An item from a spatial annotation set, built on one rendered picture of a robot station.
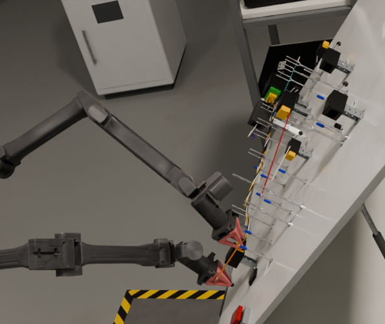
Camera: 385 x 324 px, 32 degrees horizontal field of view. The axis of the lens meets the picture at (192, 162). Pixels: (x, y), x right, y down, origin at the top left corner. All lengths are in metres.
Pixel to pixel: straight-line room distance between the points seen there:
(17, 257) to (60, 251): 0.11
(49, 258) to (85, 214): 2.69
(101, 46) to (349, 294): 3.52
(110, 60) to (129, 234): 1.78
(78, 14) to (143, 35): 0.51
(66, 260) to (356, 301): 1.00
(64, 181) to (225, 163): 1.18
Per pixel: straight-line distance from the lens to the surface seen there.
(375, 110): 1.60
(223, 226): 1.92
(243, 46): 2.66
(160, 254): 1.98
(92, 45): 5.33
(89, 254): 1.76
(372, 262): 2.37
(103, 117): 2.06
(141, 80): 5.38
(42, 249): 1.68
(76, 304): 3.78
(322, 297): 2.28
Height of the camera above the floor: 2.48
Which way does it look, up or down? 34 degrees down
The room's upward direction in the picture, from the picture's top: 18 degrees counter-clockwise
